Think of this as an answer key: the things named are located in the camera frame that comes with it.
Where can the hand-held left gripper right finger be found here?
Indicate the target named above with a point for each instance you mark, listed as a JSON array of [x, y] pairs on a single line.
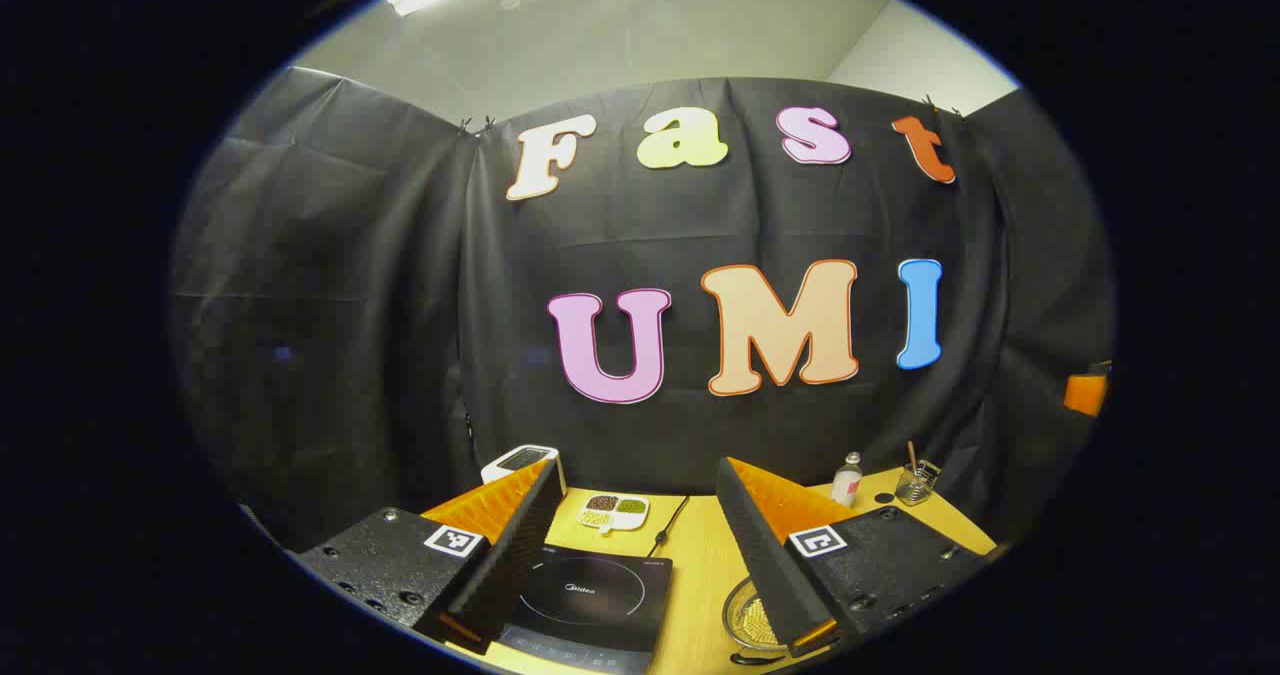
[[760, 565]]

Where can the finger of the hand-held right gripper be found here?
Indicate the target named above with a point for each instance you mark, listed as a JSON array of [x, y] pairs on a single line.
[[1085, 393]]

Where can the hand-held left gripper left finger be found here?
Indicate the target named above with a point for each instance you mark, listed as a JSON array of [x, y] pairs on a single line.
[[510, 555]]

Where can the stainless steel pot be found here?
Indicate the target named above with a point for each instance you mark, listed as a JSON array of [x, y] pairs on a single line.
[[742, 615]]

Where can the pile of yellow soybeans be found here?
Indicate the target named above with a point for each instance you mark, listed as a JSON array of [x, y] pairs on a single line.
[[758, 623]]

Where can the black induction cooktop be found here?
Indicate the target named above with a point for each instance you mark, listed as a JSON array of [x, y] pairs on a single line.
[[600, 595]]

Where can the white toaster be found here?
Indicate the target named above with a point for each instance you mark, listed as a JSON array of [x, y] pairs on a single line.
[[505, 460]]

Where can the white divided dish with beans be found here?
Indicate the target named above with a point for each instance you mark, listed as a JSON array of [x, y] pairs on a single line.
[[612, 515]]

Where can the small clear bottle white label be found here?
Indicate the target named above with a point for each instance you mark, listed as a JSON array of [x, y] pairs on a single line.
[[846, 483]]

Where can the clear glass cup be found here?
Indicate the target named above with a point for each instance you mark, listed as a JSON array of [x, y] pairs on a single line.
[[915, 485]]

